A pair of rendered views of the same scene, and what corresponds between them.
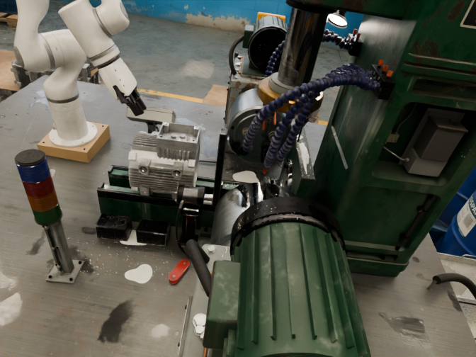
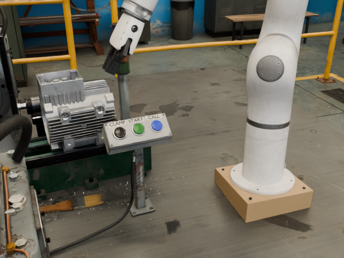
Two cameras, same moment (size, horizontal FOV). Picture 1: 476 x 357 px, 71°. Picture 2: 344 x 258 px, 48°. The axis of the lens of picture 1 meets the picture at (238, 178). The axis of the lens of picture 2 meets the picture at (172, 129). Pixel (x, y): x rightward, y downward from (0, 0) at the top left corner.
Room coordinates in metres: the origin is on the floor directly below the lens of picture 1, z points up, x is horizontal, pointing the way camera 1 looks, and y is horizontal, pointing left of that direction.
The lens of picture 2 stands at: (2.00, 0.14, 1.52)
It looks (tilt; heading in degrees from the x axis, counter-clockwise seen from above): 27 degrees down; 160
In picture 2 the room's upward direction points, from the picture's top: straight up
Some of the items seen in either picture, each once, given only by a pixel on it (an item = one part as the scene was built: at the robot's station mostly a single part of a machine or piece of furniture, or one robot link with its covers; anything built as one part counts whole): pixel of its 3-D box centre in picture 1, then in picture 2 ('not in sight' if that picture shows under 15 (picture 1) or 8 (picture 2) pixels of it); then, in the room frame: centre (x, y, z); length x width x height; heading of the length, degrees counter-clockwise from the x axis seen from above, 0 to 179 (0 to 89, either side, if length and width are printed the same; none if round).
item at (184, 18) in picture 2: not in sight; (181, 19); (-3.82, 2.46, 0.30); 0.39 x 0.39 x 0.60
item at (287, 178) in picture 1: (285, 180); not in sight; (0.89, -0.16, 1.02); 0.15 x 0.02 x 0.15; 3
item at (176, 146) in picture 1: (178, 142); (60, 88); (0.88, 0.20, 1.11); 0.12 x 0.11 x 0.07; 94
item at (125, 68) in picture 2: (47, 210); (121, 66); (0.56, 0.46, 1.05); 0.06 x 0.06 x 0.04
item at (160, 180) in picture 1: (166, 164); (77, 114); (0.87, 0.24, 1.02); 0.20 x 0.19 x 0.19; 94
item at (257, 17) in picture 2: not in sight; (270, 29); (-3.00, 3.58, 0.22); 1.40 x 0.33 x 0.43; 86
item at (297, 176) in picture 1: (300, 192); not in sight; (0.90, -0.22, 0.97); 0.30 x 0.11 x 0.34; 3
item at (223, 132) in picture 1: (218, 170); (8, 76); (0.75, 0.06, 1.12); 0.04 x 0.03 x 0.26; 93
